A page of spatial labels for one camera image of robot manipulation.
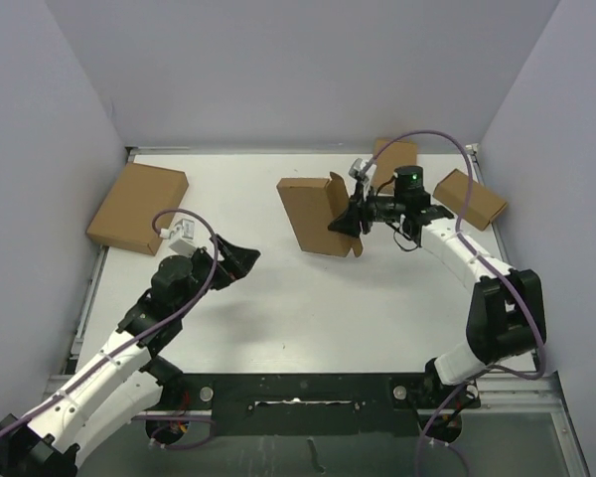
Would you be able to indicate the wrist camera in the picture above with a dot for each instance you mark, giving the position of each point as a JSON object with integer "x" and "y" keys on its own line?
{"x": 362, "y": 171}
{"x": 180, "y": 237}

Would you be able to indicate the brown cardboard box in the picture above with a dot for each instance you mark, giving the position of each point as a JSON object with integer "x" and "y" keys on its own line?
{"x": 311, "y": 204}

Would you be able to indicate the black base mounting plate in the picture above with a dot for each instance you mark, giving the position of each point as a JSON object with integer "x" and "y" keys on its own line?
{"x": 310, "y": 405}

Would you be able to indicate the aluminium table frame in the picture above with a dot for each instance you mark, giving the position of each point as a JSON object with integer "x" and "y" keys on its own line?
{"x": 285, "y": 299}

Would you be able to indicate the large folded cardboard box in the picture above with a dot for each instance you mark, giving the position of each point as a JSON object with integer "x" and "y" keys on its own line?
{"x": 140, "y": 195}

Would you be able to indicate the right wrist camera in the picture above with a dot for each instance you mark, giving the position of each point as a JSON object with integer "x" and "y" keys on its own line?
{"x": 362, "y": 171}

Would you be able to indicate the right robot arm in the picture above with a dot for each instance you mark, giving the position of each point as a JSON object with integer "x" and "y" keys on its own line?
{"x": 506, "y": 313}

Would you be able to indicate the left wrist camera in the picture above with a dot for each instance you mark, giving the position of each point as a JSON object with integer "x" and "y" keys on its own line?
{"x": 180, "y": 237}

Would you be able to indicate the upright folded cardboard box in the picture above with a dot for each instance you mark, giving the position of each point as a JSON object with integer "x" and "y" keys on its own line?
{"x": 398, "y": 154}

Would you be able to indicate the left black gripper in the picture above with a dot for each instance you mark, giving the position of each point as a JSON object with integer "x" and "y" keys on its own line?
{"x": 236, "y": 262}

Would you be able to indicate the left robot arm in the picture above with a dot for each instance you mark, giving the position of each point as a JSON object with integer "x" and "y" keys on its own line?
{"x": 126, "y": 375}

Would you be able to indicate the small folded cardboard box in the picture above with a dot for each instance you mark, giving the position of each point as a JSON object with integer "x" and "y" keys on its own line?
{"x": 483, "y": 207}

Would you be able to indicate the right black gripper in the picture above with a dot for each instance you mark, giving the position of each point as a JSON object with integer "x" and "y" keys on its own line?
{"x": 354, "y": 214}

